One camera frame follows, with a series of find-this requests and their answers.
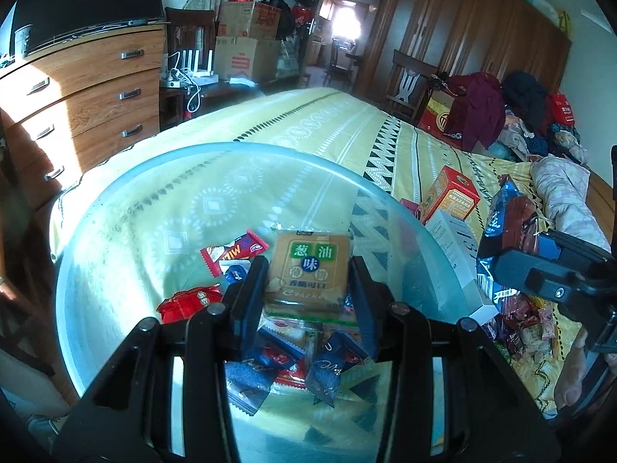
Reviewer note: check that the blue brown snack packet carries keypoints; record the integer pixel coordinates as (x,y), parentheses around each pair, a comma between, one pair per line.
(512,223)

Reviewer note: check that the upper cardboard box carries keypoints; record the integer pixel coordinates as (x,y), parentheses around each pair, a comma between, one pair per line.
(253,20)

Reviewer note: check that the white carton box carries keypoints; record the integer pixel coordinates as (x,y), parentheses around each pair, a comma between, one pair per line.
(457,241)

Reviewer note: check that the red gift box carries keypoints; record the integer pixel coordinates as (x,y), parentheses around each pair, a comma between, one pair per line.
(434,118)

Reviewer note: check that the red snack packet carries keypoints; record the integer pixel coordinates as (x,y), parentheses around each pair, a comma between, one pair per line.
(183,305)

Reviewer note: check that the lower cardboard box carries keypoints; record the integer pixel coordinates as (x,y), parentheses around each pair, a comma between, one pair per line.
(239,57)

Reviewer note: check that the maroon garment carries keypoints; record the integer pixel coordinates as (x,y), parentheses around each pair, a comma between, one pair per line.
(478,110)

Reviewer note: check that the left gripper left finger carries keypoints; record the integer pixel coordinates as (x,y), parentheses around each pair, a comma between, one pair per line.
(162,395)

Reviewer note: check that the person right hand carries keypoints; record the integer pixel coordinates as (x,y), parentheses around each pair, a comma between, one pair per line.
(569,386)

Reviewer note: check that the brown wooden wardrobe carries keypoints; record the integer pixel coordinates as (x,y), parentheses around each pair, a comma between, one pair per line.
(462,37)

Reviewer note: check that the flat red box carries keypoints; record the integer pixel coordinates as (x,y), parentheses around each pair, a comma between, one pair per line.
(412,207)

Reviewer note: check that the white wifi router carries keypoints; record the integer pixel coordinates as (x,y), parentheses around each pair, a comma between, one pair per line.
(189,67)

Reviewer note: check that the brown scallion cracker packet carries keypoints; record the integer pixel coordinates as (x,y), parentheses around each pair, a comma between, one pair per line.
(308,278)

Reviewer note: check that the clear glass bowl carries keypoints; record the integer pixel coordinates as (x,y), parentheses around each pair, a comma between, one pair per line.
(193,218)

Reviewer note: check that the dark wooden chair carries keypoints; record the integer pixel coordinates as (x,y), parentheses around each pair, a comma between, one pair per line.
(408,87)

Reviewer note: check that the lilac folded quilt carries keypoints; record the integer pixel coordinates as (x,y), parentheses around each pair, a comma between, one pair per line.
(562,185)

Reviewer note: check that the orange tea box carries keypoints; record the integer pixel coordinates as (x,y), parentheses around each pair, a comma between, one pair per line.
(452,192)

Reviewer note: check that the cardboard box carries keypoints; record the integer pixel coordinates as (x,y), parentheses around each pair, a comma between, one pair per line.
(239,57)
(253,20)

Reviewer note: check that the dark blue chocolate packet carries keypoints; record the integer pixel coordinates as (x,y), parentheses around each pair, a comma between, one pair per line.
(338,354)
(249,381)

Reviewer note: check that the black television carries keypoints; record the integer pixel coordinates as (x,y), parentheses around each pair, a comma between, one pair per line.
(52,19)

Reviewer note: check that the blue white snack packet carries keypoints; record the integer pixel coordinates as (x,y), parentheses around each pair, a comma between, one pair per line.
(235,270)

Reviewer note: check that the red milk candy packet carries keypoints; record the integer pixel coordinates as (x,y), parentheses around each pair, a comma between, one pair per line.
(245,246)

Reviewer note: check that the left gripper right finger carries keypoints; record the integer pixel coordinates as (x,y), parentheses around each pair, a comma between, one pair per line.
(452,396)

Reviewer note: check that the wooden chest of drawers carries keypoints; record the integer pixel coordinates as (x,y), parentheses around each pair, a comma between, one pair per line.
(69,107)

